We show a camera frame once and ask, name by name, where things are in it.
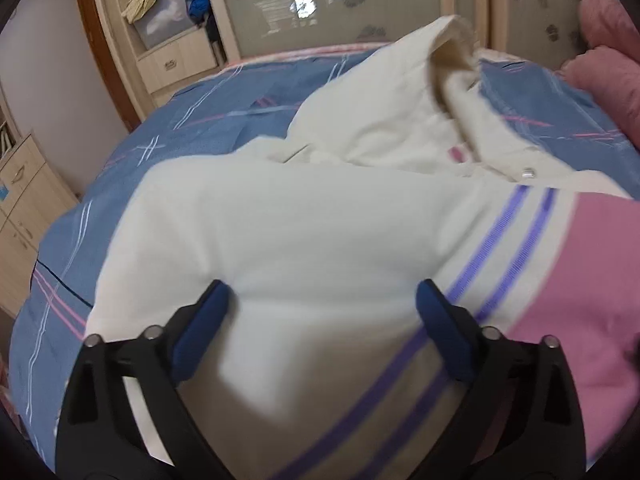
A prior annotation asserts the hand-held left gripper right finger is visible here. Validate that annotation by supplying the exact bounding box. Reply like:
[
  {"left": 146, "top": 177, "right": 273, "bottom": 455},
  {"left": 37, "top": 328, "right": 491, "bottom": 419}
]
[{"left": 416, "top": 279, "right": 587, "bottom": 480}]

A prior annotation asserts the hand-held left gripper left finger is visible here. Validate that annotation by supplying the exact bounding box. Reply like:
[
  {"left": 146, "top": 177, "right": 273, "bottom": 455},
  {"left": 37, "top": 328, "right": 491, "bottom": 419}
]
[{"left": 55, "top": 280, "right": 236, "bottom": 480}]

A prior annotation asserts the pink and white jacket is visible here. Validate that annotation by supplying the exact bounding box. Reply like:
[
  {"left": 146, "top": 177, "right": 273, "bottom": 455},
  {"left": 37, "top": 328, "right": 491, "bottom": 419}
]
[{"left": 82, "top": 14, "right": 640, "bottom": 480}]

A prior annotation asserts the light wooden cabinet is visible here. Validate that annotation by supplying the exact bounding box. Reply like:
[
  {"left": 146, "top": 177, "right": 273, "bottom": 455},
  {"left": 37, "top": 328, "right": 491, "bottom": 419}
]
[{"left": 0, "top": 132, "right": 81, "bottom": 319}]

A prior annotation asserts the blue plaid bedsheet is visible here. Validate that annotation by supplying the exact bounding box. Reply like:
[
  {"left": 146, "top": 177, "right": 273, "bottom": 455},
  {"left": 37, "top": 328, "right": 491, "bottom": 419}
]
[{"left": 7, "top": 42, "right": 640, "bottom": 461}]

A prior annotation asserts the beige wardrobe drawer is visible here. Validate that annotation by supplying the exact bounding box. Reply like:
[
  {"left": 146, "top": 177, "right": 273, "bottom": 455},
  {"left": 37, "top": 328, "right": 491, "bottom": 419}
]
[{"left": 136, "top": 35, "right": 222, "bottom": 94}]

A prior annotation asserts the pink mattress pad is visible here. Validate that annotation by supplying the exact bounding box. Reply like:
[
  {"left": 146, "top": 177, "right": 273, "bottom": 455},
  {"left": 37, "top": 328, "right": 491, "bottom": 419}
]
[{"left": 225, "top": 41, "right": 393, "bottom": 67}]

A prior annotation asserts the brown wooden door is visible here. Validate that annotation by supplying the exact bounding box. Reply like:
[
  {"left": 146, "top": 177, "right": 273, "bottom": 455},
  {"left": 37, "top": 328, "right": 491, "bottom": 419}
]
[{"left": 74, "top": 0, "right": 144, "bottom": 134}]

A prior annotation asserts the pink rolled quilt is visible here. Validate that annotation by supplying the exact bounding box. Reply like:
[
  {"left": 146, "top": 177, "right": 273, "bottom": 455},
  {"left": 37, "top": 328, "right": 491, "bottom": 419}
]
[{"left": 555, "top": 0, "right": 640, "bottom": 148}]

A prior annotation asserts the translucent storage box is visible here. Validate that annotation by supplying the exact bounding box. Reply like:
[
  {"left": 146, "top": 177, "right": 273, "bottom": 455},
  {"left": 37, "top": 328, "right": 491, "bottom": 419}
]
[{"left": 134, "top": 0, "right": 207, "bottom": 49}]

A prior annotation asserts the dark blue cloth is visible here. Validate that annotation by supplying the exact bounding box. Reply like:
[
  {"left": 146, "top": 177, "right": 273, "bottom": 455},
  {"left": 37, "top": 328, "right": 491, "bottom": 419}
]
[{"left": 185, "top": 0, "right": 212, "bottom": 27}]

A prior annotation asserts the frosted glass sliding door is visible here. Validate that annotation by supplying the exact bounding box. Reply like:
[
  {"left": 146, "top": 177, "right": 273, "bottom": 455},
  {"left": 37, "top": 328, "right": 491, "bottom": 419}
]
[
  {"left": 200, "top": 0, "right": 488, "bottom": 59},
  {"left": 487, "top": 0, "right": 617, "bottom": 70}
]

